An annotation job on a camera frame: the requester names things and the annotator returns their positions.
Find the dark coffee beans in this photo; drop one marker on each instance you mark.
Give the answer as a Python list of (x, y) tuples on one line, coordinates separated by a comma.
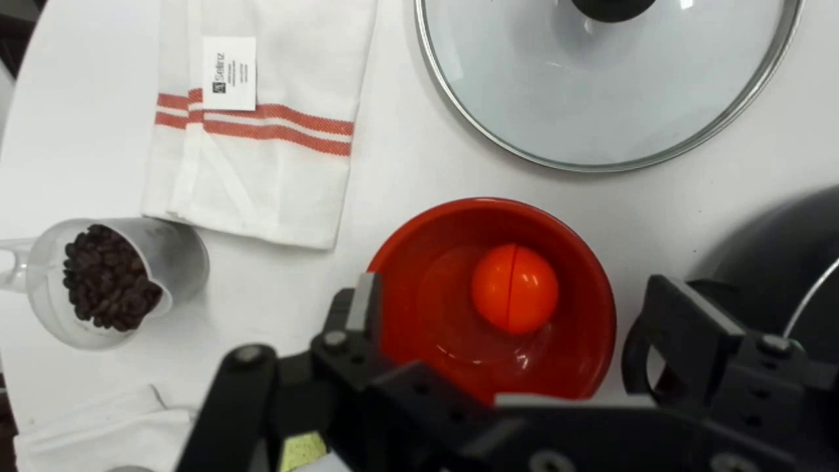
[(108, 279)]

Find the black cooking pot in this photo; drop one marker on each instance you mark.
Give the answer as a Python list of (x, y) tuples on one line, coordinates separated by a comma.
[(787, 253)]

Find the white towel with red stripes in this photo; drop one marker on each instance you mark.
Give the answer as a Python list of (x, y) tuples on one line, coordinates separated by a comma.
[(264, 193)]

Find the red bowl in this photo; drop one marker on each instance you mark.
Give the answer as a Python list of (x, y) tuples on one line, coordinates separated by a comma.
[(420, 262)]

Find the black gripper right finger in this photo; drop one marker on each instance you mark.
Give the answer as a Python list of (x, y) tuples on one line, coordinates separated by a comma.
[(718, 429)]

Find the glass pot lid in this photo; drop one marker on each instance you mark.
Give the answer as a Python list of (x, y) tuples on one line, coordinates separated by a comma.
[(611, 94)]

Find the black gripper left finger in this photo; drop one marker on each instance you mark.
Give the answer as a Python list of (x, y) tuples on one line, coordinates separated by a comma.
[(351, 409)]

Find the clear plastic bag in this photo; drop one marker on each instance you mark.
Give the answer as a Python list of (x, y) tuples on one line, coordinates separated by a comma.
[(105, 433)]

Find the clear measuring cup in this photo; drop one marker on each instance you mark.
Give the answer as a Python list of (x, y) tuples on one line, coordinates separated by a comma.
[(180, 262)]

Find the orange toy ball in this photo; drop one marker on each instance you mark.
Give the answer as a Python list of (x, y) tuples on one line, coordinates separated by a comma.
[(516, 288)]

